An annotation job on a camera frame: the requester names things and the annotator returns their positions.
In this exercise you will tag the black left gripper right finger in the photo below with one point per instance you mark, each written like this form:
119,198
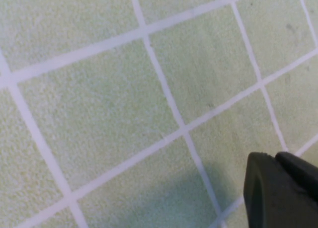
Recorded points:
301,174

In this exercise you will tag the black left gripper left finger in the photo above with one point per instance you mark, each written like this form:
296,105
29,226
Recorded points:
269,200

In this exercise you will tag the green white-grid table mat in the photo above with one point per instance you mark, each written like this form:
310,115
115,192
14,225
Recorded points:
104,96

